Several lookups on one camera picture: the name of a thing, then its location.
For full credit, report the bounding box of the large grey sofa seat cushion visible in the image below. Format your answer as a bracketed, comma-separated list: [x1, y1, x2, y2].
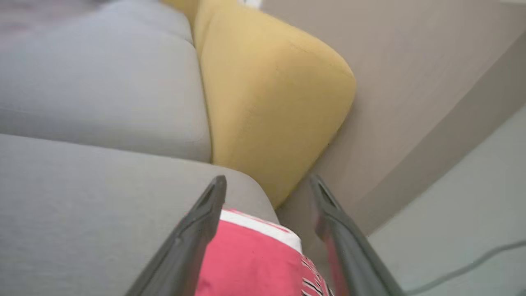
[0, 134, 280, 296]

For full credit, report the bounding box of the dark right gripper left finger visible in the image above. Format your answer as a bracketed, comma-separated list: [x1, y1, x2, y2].
[125, 175, 227, 296]

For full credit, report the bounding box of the red basketball jersey number 23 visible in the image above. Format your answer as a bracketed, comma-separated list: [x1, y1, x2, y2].
[194, 209, 335, 296]

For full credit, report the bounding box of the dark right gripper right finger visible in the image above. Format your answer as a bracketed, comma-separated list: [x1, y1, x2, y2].
[308, 173, 405, 296]

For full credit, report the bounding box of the yellow sofa armrest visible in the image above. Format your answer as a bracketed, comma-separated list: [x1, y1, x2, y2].
[193, 0, 357, 208]

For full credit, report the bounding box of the thin grey floor cable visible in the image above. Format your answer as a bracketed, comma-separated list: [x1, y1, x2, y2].
[405, 240, 526, 296]

